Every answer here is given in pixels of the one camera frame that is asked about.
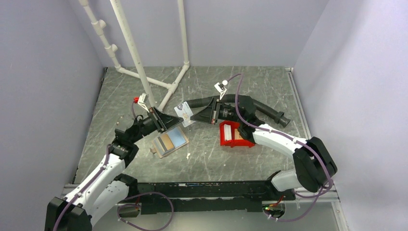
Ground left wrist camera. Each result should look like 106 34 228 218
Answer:
133 93 150 112

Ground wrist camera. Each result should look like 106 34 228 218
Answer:
133 93 150 112
214 80 229 100

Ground red plastic bin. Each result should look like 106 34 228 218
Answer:
219 121 255 148

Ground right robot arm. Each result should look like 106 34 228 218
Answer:
187 94 337 200

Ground beige card holder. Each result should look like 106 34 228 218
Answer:
150 127 189 158

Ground gold card in bin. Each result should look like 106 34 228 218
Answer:
234 129 243 140

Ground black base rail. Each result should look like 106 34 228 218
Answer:
121 180 295 215

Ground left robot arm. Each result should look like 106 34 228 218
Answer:
44 107 183 231

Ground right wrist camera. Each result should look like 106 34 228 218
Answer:
214 80 229 100

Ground black corrugated hose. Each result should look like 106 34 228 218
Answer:
183 94 291 128

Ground white printed card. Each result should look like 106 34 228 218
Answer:
174 102 195 127

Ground white card stack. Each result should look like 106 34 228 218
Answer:
223 124 232 141

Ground gold card in sleeve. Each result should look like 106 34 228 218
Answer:
155 134 175 152

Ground white PVC pipe frame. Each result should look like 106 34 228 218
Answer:
78 0 190 111

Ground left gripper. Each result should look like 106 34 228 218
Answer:
130 106 183 143

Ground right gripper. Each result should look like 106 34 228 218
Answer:
191 97 244 125

